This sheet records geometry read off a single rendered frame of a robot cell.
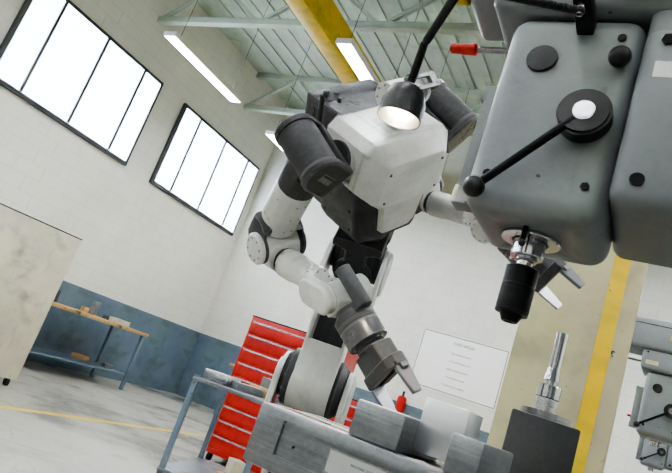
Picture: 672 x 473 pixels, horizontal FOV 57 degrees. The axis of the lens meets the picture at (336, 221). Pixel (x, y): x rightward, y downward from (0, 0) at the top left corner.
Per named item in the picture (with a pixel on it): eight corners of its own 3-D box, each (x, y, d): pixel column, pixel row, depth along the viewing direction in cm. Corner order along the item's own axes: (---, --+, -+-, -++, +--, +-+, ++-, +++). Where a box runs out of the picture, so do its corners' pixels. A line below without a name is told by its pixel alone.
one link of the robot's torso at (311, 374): (274, 403, 162) (334, 243, 178) (338, 426, 159) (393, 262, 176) (267, 395, 148) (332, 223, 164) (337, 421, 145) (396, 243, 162)
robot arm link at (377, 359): (358, 397, 125) (330, 346, 131) (393, 382, 131) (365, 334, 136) (384, 368, 117) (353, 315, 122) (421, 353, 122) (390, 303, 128)
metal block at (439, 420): (411, 449, 69) (426, 396, 71) (427, 453, 74) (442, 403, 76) (455, 466, 67) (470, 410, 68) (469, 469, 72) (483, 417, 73)
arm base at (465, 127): (399, 122, 163) (406, 95, 153) (435, 98, 167) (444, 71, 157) (437, 162, 159) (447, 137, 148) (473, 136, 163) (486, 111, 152)
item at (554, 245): (496, 226, 90) (497, 221, 90) (506, 246, 97) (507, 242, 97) (557, 237, 86) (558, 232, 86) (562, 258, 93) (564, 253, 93)
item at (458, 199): (449, 200, 97) (485, 84, 102) (455, 210, 100) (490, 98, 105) (474, 205, 95) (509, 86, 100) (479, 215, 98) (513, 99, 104)
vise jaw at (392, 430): (346, 433, 69) (358, 397, 70) (394, 444, 81) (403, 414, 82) (395, 452, 66) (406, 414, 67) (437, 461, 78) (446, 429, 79)
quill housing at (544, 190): (455, 200, 87) (514, 11, 95) (484, 250, 105) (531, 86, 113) (600, 225, 78) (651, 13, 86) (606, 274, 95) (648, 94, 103)
